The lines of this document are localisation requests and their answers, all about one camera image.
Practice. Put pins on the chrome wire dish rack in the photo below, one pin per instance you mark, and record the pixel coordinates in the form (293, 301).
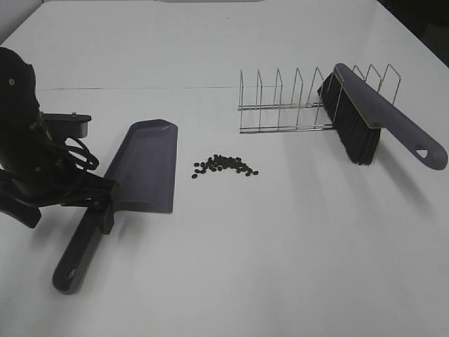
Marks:
(283, 108)

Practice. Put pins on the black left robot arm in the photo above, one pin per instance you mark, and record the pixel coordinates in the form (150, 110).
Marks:
(20, 109)

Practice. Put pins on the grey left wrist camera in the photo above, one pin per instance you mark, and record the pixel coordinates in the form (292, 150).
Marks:
(63, 126)

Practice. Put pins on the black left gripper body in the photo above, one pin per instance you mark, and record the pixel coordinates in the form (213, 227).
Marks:
(39, 172)

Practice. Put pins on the purple hand brush black bristles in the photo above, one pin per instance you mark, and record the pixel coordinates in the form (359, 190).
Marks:
(359, 113)

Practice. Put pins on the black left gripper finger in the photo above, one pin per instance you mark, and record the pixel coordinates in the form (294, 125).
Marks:
(107, 214)
(28, 216)

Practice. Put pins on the purple plastic dustpan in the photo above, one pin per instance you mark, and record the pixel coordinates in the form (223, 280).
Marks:
(144, 168)

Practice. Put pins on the pile of coffee beans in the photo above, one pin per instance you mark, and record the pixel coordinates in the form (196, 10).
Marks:
(219, 163)

